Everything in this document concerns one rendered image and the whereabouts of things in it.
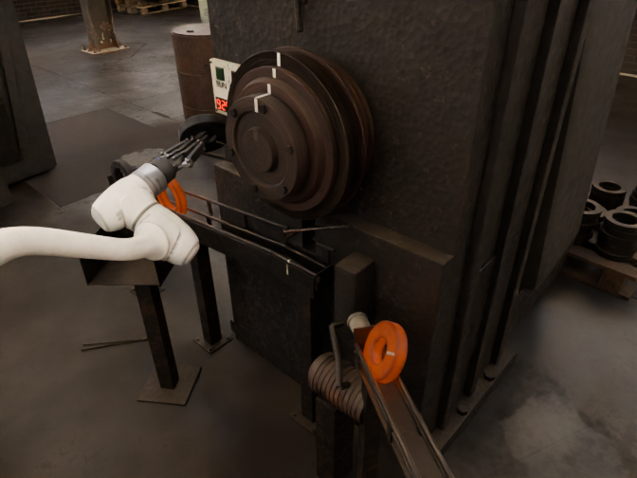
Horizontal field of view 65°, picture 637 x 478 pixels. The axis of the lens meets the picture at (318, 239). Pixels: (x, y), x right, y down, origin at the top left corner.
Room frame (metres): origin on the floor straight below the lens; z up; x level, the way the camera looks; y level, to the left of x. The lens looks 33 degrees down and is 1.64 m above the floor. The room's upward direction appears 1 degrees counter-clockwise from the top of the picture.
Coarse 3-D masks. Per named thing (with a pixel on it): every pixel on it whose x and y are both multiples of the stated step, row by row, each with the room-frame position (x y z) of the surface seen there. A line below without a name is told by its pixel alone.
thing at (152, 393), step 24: (96, 264) 1.43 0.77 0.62; (120, 264) 1.47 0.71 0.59; (144, 264) 1.46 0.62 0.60; (168, 264) 1.41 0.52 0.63; (144, 288) 1.41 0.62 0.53; (144, 312) 1.41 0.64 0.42; (168, 336) 1.45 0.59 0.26; (168, 360) 1.41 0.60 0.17; (168, 384) 1.41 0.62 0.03; (192, 384) 1.43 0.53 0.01
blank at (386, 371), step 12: (384, 324) 0.96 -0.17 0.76; (396, 324) 0.94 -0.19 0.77; (372, 336) 0.97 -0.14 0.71; (384, 336) 0.93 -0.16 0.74; (396, 336) 0.90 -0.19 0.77; (372, 348) 0.94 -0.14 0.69; (396, 348) 0.87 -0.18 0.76; (372, 360) 0.91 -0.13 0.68; (384, 360) 0.87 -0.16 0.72; (396, 360) 0.85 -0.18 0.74; (372, 372) 0.88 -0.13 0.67; (384, 372) 0.85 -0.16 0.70; (396, 372) 0.84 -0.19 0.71
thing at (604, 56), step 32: (608, 0) 1.60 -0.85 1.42; (608, 32) 1.67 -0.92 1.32; (608, 64) 1.76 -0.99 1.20; (576, 96) 1.59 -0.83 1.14; (608, 96) 1.86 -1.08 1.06; (576, 128) 1.64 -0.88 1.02; (576, 160) 1.73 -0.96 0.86; (544, 192) 1.66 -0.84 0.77; (576, 192) 1.83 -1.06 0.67; (544, 224) 1.68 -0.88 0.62; (576, 224) 1.97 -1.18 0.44; (544, 256) 1.71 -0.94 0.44; (544, 288) 1.99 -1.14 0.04; (512, 320) 1.69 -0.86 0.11
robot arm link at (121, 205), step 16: (128, 176) 1.23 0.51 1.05; (112, 192) 1.16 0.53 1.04; (128, 192) 1.17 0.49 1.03; (144, 192) 1.19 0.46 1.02; (96, 208) 1.12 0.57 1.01; (112, 208) 1.13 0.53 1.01; (128, 208) 1.14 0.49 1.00; (144, 208) 1.14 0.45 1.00; (112, 224) 1.11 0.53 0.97; (128, 224) 1.13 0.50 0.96
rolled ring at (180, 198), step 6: (174, 180) 1.80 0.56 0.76; (168, 186) 1.79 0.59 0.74; (174, 186) 1.77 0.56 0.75; (180, 186) 1.78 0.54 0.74; (162, 192) 1.86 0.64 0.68; (174, 192) 1.76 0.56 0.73; (180, 192) 1.77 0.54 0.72; (162, 198) 1.85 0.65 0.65; (168, 198) 1.86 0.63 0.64; (180, 198) 1.76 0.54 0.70; (162, 204) 1.84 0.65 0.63; (168, 204) 1.84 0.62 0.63; (180, 204) 1.75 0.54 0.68; (186, 204) 1.77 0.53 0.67; (174, 210) 1.78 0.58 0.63; (180, 210) 1.75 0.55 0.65; (186, 210) 1.77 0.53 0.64
